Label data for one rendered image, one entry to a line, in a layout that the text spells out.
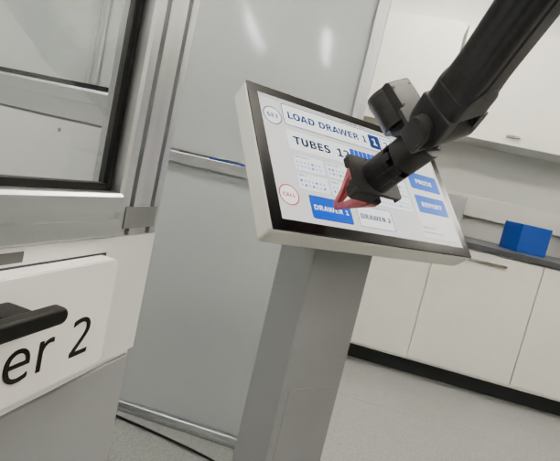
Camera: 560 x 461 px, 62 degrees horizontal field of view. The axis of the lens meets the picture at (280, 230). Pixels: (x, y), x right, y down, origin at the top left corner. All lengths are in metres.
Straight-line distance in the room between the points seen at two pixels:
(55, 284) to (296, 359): 0.65
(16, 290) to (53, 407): 0.17
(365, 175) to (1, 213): 0.51
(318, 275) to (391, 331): 2.14
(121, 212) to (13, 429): 0.22
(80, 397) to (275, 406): 0.54
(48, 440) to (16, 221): 0.24
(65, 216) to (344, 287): 0.67
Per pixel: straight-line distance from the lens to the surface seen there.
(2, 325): 0.36
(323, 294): 0.97
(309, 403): 1.07
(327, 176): 0.87
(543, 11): 0.55
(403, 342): 3.08
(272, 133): 0.85
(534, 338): 3.21
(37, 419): 0.52
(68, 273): 0.44
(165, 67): 0.53
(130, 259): 0.55
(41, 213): 0.42
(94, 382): 0.58
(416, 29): 3.47
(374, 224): 0.89
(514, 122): 3.44
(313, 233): 0.77
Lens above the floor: 1.05
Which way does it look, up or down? 7 degrees down
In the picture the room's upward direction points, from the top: 13 degrees clockwise
